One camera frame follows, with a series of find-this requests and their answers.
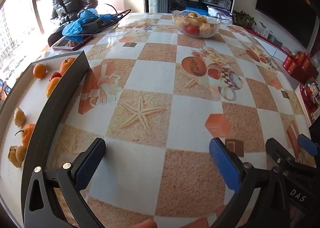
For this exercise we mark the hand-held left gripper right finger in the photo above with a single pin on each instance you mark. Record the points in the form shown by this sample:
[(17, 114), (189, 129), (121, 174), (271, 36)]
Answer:
[(225, 165)]

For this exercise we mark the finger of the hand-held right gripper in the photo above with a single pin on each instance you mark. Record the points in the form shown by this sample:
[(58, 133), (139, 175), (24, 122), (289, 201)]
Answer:
[(278, 151), (307, 143)]

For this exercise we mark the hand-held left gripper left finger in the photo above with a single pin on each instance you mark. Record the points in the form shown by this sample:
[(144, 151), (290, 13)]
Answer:
[(87, 165)]

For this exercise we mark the grey cardboard tray box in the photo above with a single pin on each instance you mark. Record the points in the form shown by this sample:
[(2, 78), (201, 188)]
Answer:
[(50, 123)]

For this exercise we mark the smooth orange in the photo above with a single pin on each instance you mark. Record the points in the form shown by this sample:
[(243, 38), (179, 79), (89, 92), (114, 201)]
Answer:
[(39, 70), (52, 86)]

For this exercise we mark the red tomato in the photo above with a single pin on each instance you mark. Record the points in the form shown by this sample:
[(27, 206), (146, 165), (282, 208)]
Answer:
[(55, 75), (191, 29)]

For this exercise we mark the bumpy mandarin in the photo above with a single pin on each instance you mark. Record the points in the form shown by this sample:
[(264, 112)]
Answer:
[(28, 133), (66, 64)]

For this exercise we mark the white and red container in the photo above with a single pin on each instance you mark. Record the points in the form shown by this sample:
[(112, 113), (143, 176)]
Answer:
[(307, 100)]

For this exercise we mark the red gift box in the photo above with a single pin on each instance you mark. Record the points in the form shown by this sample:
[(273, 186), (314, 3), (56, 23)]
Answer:
[(307, 66), (290, 64)]

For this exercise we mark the white red low cabinet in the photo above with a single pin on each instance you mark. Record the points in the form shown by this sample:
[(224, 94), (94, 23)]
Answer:
[(272, 47)]

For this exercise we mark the small white box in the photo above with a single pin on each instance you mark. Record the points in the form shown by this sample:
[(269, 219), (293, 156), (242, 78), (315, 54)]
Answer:
[(263, 29)]

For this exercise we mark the dark red smartphone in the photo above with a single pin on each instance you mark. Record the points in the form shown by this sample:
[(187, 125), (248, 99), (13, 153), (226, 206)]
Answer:
[(72, 42)]

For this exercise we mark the glass fruit bowl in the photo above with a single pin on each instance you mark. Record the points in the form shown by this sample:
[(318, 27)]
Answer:
[(216, 30)]

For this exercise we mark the green potted plant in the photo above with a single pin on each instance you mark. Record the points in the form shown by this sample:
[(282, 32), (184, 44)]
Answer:
[(243, 19)]

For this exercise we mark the black television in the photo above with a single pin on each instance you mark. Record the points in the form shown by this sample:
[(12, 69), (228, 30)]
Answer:
[(287, 5)]

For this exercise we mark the blue plastic bag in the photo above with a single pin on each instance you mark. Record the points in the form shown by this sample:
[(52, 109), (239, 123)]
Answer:
[(80, 21)]

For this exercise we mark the white printed bag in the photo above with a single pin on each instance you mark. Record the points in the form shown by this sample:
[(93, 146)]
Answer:
[(221, 16)]

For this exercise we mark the small orange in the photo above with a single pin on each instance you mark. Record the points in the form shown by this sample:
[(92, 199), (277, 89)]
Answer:
[(202, 20)]

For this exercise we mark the window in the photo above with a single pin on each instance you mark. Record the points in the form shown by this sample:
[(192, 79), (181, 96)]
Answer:
[(15, 30)]

